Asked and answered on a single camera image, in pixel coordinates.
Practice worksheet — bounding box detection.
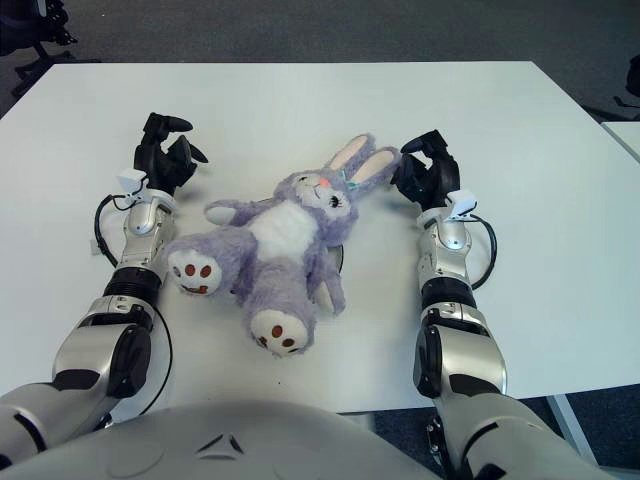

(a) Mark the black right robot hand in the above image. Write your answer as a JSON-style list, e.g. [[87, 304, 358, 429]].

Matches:
[[390, 129, 461, 214]]

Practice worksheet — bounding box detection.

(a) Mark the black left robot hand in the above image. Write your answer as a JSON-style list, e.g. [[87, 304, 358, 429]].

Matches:
[[133, 112, 210, 199]]

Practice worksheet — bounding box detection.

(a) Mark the purple plush bunny doll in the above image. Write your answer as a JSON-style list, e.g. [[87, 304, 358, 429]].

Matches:
[[167, 133, 403, 357]]

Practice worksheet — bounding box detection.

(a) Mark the white plate black rim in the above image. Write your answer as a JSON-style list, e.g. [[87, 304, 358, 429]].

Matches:
[[227, 244, 346, 296]]

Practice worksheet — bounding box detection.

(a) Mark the black office chair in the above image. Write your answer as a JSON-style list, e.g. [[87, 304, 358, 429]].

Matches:
[[0, 0, 101, 96]]

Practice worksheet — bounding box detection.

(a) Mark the black chair with base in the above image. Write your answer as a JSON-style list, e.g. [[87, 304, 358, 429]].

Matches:
[[612, 54, 640, 109]]

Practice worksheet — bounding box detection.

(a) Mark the grey under-table box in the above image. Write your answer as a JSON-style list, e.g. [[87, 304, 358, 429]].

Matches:
[[339, 412, 376, 434]]

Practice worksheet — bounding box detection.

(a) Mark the white table leg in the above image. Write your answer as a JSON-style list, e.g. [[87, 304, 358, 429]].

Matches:
[[544, 392, 599, 464]]

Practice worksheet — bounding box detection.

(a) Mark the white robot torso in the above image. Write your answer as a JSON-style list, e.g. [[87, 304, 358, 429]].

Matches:
[[0, 399, 441, 480]]

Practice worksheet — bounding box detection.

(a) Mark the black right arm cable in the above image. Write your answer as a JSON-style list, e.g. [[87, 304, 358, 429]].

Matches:
[[464, 214, 499, 291]]

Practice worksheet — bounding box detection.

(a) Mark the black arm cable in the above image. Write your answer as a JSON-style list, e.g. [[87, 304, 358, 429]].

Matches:
[[94, 192, 174, 416], [464, 214, 499, 291]]

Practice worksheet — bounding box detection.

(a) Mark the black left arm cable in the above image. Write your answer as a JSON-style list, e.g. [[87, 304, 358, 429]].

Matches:
[[94, 192, 174, 416]]

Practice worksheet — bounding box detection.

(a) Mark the black stand bracket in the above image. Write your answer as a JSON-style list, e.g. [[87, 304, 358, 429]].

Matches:
[[424, 417, 446, 471]]

